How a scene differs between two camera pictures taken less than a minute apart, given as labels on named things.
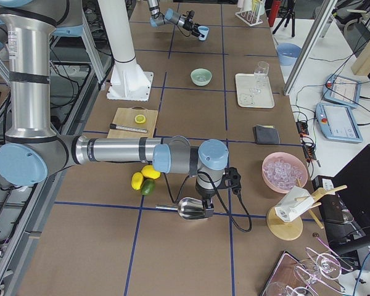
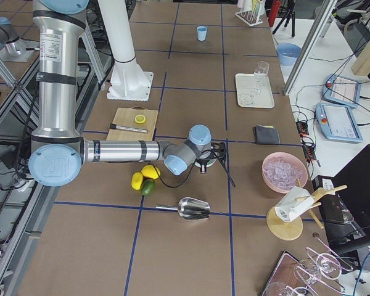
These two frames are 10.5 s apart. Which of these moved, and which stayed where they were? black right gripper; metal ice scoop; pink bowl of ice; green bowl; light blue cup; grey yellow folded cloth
Moved: green bowl; black right gripper
Stayed: pink bowl of ice; metal ice scoop; grey yellow folded cloth; light blue cup
